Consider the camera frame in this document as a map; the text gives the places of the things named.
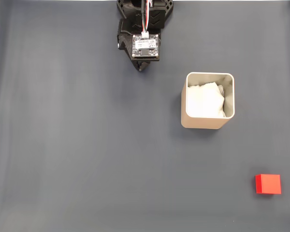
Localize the camera circuit board with mount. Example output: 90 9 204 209
131 33 160 59

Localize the red cube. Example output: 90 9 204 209
255 174 282 195

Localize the red white black wire bundle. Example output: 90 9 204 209
140 0 156 38

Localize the white crumpled tissue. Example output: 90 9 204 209
187 81 227 118

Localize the beige square metal box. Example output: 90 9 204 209
180 72 235 130

